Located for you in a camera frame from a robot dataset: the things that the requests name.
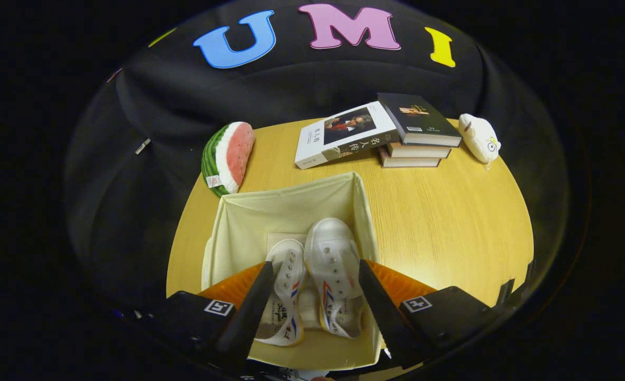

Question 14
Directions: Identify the brown cover thick book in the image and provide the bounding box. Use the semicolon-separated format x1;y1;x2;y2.
379;148;442;168
387;142;452;159

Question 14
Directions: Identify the white canvas shoe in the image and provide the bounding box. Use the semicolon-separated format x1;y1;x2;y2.
304;217;367;339
255;239;308;347

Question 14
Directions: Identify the black cover book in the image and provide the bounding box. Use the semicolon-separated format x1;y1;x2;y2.
377;93;463;148

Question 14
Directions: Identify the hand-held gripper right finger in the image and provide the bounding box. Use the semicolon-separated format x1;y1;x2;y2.
359;259;496;370

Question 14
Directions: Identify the white plush toy with eyes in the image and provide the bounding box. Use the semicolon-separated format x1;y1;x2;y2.
458;113;502;169

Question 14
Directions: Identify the watermelon slice plush toy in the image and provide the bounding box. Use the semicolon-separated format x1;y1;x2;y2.
201;122;256;197

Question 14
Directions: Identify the white cover book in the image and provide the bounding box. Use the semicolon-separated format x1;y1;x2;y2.
295;102;400;170

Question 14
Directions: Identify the beige fabric storage box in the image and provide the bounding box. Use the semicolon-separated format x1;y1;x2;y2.
201;171;387;371

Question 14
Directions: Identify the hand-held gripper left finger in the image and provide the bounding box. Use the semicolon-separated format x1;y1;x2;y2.
157;261;275;372

